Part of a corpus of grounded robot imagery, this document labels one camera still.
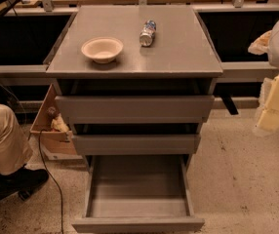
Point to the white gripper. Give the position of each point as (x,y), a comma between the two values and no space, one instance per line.
(269,120)

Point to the grey bottom drawer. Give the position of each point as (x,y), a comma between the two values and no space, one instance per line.
(137,193)

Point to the grey drawer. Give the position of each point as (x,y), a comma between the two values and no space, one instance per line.
(118,101)
(137,193)
(133,139)

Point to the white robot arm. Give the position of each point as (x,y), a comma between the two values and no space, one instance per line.
(273,53)

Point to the grey drawer cabinet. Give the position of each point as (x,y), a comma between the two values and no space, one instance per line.
(135,80)

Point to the grey middle drawer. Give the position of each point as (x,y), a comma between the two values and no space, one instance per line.
(133,139)

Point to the grey top drawer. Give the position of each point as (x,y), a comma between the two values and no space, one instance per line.
(118,101)

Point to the crushed soda can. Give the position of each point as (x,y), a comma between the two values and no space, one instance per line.
(147,34)

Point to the beige paper bowl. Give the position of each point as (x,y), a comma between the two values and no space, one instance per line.
(102,49)

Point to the small doll in crate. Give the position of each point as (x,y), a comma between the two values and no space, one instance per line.
(57,123)

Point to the black shoe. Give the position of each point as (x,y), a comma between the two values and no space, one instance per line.
(22,180)

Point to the person's beige trouser leg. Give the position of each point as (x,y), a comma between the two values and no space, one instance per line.
(15,150)

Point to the grey metal rail frame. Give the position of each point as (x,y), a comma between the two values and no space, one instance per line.
(250,70)

